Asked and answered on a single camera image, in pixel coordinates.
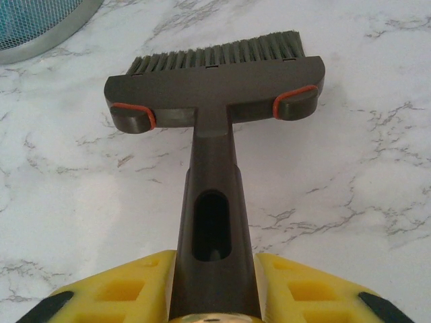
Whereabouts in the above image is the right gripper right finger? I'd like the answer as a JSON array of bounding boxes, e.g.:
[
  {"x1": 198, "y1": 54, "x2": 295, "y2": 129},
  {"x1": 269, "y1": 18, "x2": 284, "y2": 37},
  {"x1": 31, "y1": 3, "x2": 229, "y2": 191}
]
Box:
[{"x1": 254, "y1": 252, "x2": 415, "y2": 323}]

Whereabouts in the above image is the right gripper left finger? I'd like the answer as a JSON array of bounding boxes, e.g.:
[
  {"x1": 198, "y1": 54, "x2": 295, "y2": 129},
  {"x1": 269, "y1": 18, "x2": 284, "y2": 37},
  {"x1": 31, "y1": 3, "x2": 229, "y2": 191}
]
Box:
[{"x1": 20, "y1": 250, "x2": 178, "y2": 323}]

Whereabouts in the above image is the dark brown hand brush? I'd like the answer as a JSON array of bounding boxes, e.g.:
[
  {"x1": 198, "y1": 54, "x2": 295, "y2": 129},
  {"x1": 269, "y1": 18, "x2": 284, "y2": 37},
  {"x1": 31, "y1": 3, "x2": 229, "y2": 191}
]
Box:
[{"x1": 104, "y1": 30, "x2": 327, "y2": 323}]

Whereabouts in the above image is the grey mesh trash bin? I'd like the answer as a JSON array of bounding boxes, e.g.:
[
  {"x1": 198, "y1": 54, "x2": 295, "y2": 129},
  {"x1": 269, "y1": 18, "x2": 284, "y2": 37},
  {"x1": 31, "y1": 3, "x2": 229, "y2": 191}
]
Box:
[{"x1": 0, "y1": 0, "x2": 104, "y2": 65}]

